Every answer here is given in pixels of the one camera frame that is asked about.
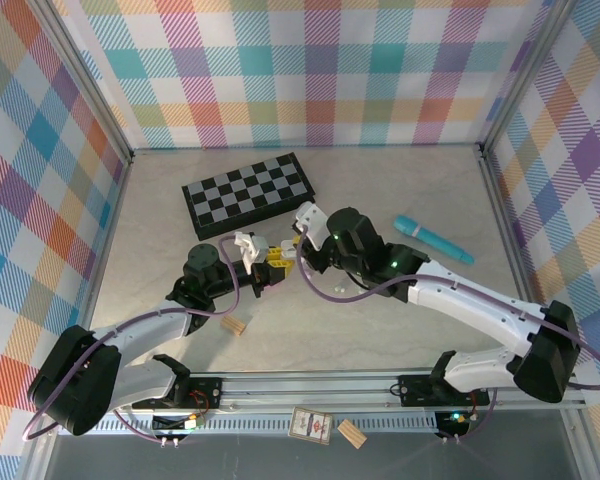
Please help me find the aluminium frame post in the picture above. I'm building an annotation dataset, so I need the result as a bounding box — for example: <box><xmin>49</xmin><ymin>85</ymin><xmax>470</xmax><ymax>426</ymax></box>
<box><xmin>42</xmin><ymin>0</ymin><xmax>135</xmax><ymax>166</ymax></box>
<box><xmin>477</xmin><ymin>0</ymin><xmax>581</xmax><ymax>161</ymax></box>

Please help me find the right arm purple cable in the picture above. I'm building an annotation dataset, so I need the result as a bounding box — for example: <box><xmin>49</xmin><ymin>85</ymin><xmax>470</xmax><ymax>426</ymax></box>
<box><xmin>294</xmin><ymin>224</ymin><xmax>600</xmax><ymax>444</ymax></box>

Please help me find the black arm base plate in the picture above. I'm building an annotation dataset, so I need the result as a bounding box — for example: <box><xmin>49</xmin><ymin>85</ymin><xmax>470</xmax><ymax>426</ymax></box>
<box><xmin>397</xmin><ymin>374</ymin><xmax>491</xmax><ymax>407</ymax></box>
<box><xmin>172</xmin><ymin>377</ymin><xmax>224</xmax><ymax>411</ymax></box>

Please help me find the perforated metal cable tray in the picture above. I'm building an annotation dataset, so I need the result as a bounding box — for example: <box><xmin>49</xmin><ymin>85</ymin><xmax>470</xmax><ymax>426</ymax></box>
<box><xmin>92</xmin><ymin>417</ymin><xmax>444</xmax><ymax>437</ymax></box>

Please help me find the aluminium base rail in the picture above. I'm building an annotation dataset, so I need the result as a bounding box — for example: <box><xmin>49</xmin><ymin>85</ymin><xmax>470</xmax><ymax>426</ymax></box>
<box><xmin>99</xmin><ymin>372</ymin><xmax>589</xmax><ymax>416</ymax></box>

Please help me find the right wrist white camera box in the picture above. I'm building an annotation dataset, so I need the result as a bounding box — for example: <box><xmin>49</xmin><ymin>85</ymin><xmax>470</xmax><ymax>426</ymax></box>
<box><xmin>293</xmin><ymin>201</ymin><xmax>330</xmax><ymax>251</ymax></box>

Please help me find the small controller board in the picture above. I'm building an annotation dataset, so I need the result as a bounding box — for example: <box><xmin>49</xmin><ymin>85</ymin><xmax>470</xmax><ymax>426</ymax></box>
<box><xmin>435</xmin><ymin>410</ymin><xmax>474</xmax><ymax>437</ymax></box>
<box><xmin>151</xmin><ymin>413</ymin><xmax>205</xmax><ymax>436</ymax></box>

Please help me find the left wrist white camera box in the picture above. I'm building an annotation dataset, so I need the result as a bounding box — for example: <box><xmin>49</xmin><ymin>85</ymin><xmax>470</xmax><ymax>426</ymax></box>
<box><xmin>233</xmin><ymin>231</ymin><xmax>270</xmax><ymax>275</ymax></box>

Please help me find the playing card box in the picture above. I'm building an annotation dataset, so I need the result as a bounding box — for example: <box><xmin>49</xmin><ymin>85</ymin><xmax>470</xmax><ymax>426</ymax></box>
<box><xmin>289</xmin><ymin>407</ymin><xmax>335</xmax><ymax>446</ymax></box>

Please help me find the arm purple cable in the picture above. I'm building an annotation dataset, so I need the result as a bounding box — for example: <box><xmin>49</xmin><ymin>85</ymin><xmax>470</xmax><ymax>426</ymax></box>
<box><xmin>22</xmin><ymin>233</ymin><xmax>261</xmax><ymax>444</ymax></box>
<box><xmin>294</xmin><ymin>224</ymin><xmax>600</xmax><ymax>444</ymax></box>

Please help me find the teal toy microphone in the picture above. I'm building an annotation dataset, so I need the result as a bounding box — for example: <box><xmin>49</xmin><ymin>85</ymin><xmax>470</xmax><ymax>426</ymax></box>
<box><xmin>393</xmin><ymin>215</ymin><xmax>475</xmax><ymax>265</ymax></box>

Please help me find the small wooden block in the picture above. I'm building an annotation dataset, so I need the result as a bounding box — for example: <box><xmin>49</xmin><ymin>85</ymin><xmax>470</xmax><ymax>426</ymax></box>
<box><xmin>336</xmin><ymin>418</ymin><xmax>369</xmax><ymax>450</ymax></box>
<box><xmin>219</xmin><ymin>314</ymin><xmax>249</xmax><ymax>337</ymax></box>

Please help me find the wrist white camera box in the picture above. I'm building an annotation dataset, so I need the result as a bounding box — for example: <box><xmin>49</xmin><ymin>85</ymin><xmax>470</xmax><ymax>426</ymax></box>
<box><xmin>293</xmin><ymin>201</ymin><xmax>330</xmax><ymax>251</ymax></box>
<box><xmin>233</xmin><ymin>231</ymin><xmax>270</xmax><ymax>275</ymax></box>

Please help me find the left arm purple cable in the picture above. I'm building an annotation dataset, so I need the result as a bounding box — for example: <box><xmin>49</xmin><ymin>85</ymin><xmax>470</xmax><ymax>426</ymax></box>
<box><xmin>22</xmin><ymin>233</ymin><xmax>261</xmax><ymax>444</ymax></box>

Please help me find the black grey folding chessboard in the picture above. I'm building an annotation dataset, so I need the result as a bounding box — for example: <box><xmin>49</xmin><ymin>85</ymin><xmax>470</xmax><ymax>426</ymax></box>
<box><xmin>181</xmin><ymin>152</ymin><xmax>317</xmax><ymax>242</ymax></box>

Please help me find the aluminium side rail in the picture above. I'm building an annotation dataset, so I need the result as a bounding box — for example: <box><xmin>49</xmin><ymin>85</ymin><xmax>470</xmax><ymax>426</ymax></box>
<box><xmin>77</xmin><ymin>154</ymin><xmax>134</xmax><ymax>351</ymax></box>
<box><xmin>477</xmin><ymin>147</ymin><xmax>536</xmax><ymax>306</ymax></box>

